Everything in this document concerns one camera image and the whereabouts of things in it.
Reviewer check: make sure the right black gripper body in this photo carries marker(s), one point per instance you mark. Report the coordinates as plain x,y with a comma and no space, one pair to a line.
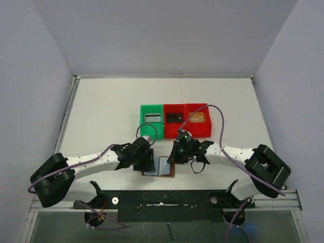
175,155

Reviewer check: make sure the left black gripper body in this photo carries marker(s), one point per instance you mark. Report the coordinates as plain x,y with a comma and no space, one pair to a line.
143,163

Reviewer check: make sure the brown leather card holder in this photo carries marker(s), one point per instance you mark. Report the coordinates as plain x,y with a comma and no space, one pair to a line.
162,168

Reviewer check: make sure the red plastic bin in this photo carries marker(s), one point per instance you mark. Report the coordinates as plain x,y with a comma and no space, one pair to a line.
171,129
198,130

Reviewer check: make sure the silver credit card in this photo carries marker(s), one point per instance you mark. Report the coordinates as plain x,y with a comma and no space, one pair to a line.
152,118

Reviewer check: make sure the green plastic bin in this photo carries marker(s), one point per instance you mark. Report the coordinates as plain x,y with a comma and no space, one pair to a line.
147,129

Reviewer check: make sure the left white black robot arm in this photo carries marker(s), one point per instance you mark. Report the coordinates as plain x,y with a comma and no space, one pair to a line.
58,178

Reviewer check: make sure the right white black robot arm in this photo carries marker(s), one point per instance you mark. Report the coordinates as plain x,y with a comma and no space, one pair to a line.
267,172

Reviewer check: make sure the gold credit card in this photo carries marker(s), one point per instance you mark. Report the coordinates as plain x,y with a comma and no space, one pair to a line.
198,117

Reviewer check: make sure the black credit card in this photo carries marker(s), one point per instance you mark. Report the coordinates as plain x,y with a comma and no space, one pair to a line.
174,118

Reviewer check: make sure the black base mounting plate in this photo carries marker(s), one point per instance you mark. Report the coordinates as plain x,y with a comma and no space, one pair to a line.
165,205

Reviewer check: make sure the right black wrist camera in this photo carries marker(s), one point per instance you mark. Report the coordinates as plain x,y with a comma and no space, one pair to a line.
184,138

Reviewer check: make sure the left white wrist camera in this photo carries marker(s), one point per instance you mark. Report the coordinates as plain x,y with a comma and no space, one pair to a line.
148,138

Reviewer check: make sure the aluminium frame rail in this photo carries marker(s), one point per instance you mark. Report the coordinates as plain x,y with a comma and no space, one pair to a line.
289,202

